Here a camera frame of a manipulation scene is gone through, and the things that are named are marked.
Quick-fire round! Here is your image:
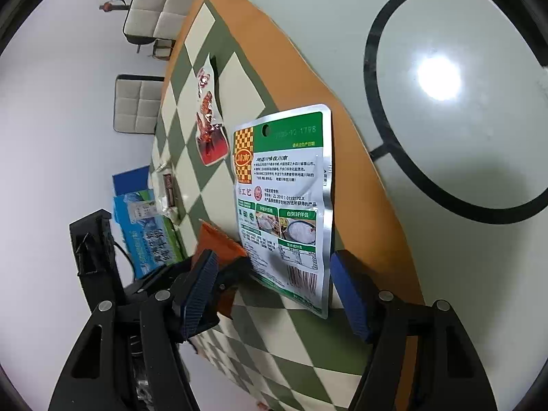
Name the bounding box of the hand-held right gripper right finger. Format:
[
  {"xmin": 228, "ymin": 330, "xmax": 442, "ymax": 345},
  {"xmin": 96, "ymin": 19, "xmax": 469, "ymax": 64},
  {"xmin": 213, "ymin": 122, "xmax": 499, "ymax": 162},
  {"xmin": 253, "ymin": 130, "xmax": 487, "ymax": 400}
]
[{"xmin": 331, "ymin": 249, "xmax": 499, "ymax": 411}]

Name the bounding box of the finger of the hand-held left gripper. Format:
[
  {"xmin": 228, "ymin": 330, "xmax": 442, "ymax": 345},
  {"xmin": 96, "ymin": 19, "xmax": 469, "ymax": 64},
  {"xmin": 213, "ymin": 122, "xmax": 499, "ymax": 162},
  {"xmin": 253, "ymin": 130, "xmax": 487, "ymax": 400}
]
[
  {"xmin": 195, "ymin": 297, "xmax": 222, "ymax": 336},
  {"xmin": 215, "ymin": 259, "xmax": 253, "ymax": 294}
]

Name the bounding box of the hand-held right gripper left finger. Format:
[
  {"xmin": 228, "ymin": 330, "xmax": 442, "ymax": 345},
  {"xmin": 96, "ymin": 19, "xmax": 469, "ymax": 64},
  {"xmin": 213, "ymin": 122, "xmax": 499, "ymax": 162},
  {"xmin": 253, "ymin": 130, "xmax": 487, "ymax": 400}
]
[{"xmin": 47, "ymin": 250, "xmax": 219, "ymax": 411}]

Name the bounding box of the orange snack packet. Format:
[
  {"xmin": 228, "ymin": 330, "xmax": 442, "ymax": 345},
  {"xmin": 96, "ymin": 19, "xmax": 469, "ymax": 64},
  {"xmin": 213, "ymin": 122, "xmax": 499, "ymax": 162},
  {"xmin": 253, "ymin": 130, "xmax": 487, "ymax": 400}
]
[{"xmin": 197, "ymin": 219, "xmax": 249, "ymax": 320}]

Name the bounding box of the blue printed cardboard box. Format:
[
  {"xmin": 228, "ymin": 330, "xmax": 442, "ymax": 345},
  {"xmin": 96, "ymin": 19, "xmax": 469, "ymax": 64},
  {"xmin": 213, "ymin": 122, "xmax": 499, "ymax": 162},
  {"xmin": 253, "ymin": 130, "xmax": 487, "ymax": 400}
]
[{"xmin": 112, "ymin": 190, "xmax": 193, "ymax": 279}]

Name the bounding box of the green white foil packet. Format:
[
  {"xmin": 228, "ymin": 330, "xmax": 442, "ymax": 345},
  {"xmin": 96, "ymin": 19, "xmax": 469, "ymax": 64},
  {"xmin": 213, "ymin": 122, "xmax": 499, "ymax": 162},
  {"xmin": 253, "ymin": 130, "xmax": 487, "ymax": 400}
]
[{"xmin": 231, "ymin": 103, "xmax": 334, "ymax": 320}]

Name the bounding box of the white snack packet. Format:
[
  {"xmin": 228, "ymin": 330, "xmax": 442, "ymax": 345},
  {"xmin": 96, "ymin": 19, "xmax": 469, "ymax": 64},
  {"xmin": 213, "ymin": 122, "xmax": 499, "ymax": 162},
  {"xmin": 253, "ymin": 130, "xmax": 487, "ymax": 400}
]
[{"xmin": 152, "ymin": 160, "xmax": 180, "ymax": 223}]

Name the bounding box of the red chicken foot packet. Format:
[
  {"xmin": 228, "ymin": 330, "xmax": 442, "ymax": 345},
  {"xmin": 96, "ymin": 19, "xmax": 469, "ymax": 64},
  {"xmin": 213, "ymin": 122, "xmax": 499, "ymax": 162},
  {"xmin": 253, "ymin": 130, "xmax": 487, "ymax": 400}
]
[{"xmin": 195, "ymin": 55, "xmax": 227, "ymax": 167}]

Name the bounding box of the white quilted chair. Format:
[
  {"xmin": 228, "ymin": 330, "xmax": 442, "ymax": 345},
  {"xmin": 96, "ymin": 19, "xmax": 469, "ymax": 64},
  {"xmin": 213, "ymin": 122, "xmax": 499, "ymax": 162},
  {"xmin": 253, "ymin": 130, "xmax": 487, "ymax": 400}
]
[
  {"xmin": 112, "ymin": 75, "xmax": 165, "ymax": 134},
  {"xmin": 122, "ymin": 0, "xmax": 221, "ymax": 58}
]

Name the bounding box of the green checkered table mat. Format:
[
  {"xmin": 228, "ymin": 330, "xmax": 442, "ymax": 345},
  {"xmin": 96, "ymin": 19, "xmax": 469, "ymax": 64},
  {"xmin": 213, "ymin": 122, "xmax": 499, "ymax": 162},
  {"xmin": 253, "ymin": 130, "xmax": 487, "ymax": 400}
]
[{"xmin": 148, "ymin": 0, "xmax": 424, "ymax": 411}]

